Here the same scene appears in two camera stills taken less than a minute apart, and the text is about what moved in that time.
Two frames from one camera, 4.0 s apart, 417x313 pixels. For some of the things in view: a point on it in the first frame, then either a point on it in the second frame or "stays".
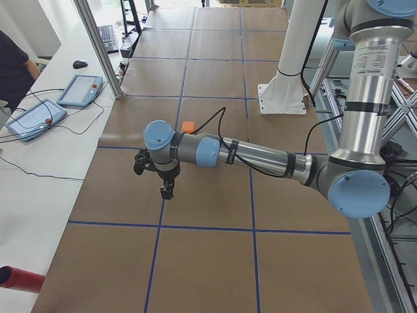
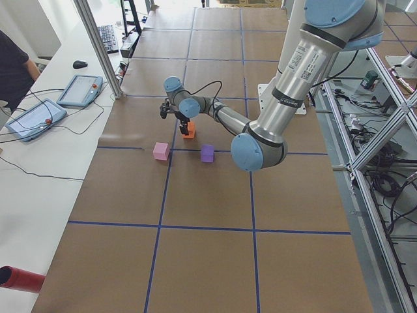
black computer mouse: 78,64 stays
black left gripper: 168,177 → 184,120
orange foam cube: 187,126 stays
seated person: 17,74 stays
